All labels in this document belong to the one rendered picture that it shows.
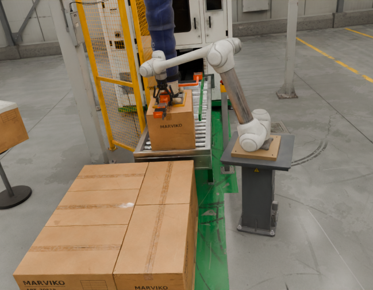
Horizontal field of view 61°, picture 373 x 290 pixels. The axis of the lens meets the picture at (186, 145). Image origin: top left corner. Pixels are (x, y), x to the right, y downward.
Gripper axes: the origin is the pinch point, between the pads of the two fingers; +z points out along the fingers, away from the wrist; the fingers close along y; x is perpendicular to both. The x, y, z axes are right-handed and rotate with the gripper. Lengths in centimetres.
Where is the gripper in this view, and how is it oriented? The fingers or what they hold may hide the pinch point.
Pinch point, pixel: (164, 103)
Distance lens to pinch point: 258.6
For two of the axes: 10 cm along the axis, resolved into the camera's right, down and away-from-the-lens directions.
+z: 0.9, 8.8, 4.7
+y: -9.9, 0.5, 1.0
